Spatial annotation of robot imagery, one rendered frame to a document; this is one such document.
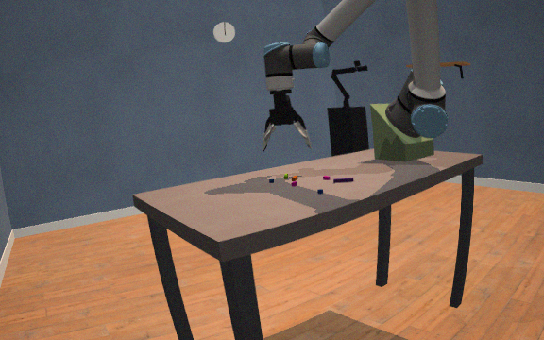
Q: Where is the purple rod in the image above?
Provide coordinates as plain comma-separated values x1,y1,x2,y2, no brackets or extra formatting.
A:
333,178,353,183

